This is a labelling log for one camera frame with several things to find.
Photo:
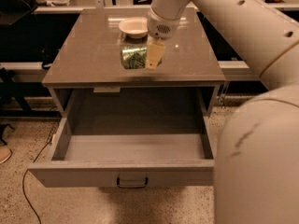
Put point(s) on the green soda can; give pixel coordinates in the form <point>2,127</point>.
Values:
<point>133,57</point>

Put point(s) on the black drawer handle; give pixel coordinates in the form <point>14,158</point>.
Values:
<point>132,184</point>

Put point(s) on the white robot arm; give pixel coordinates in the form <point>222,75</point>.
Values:
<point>256,173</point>

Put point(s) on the open grey bottom drawer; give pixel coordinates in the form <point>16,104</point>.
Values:
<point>157,133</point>

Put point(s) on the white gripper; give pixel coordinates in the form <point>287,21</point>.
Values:
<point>160,27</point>

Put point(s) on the grey drawer cabinet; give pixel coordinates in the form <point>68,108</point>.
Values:
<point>96,53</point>

